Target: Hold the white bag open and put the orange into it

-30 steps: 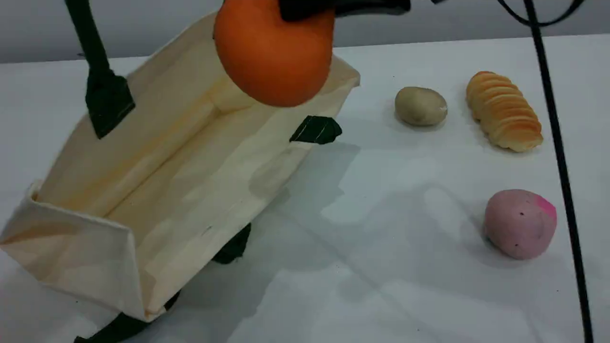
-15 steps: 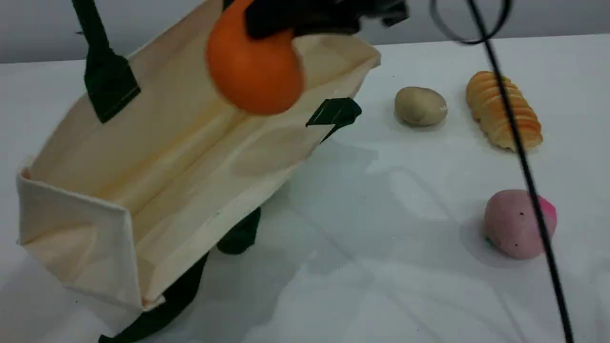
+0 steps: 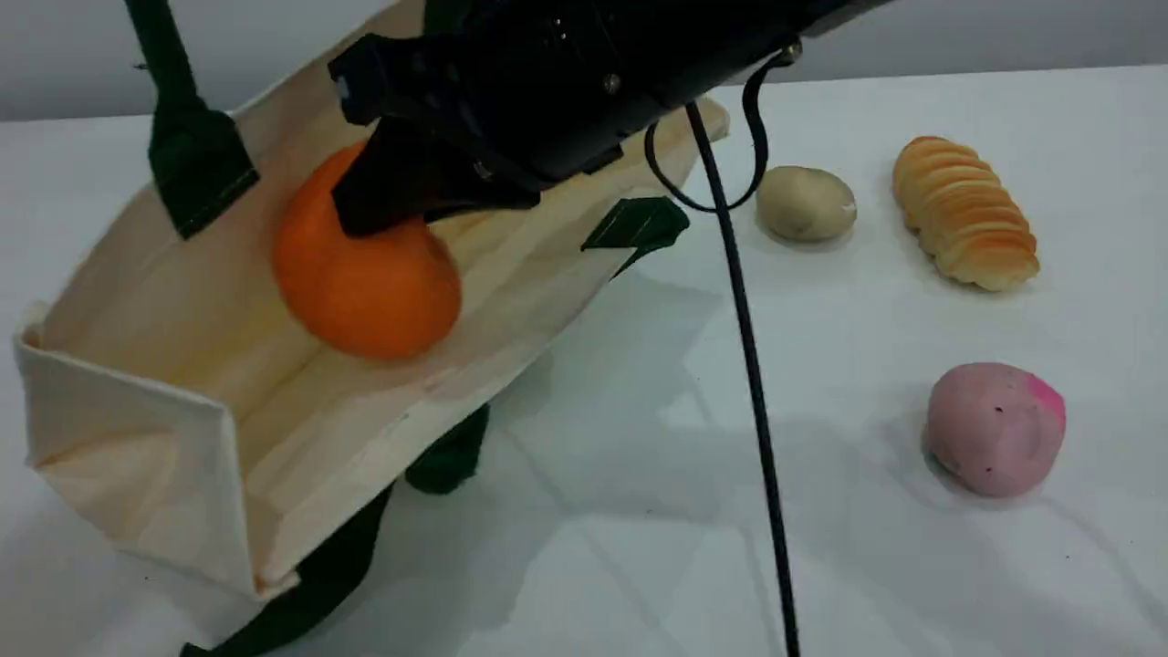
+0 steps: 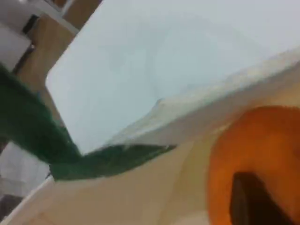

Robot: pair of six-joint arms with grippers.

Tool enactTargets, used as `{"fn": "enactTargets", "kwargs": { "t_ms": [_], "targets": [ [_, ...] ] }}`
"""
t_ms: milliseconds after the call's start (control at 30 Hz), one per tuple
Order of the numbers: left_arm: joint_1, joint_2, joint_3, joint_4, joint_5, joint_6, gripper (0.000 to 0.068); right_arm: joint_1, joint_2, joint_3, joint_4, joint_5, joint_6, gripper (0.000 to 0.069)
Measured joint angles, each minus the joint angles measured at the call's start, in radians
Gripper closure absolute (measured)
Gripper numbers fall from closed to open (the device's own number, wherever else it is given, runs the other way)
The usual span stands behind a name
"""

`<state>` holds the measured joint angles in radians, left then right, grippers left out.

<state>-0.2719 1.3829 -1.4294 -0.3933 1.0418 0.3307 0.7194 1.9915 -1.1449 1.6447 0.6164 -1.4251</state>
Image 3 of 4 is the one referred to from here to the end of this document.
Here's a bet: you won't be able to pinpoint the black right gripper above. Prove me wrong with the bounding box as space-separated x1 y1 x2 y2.
327 0 806 240

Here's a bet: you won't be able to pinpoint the orange toy fruit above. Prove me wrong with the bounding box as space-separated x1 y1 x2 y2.
272 141 464 361

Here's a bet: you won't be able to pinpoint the white canvas bag green handles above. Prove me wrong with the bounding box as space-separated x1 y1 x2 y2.
14 0 731 657

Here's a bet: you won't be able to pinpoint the beige toy potato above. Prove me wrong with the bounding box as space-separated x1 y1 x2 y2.
755 165 859 244

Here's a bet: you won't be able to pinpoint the stack of golden chips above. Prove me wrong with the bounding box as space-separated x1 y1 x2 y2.
892 135 1041 293

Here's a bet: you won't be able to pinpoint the pink toy peach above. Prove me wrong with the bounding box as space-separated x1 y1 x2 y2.
922 362 1067 499

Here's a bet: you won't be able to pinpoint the thin black right cable loop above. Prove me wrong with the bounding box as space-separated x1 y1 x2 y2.
643 41 806 215

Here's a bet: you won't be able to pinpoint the long black right arm cable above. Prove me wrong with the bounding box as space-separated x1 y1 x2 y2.
684 100 804 657

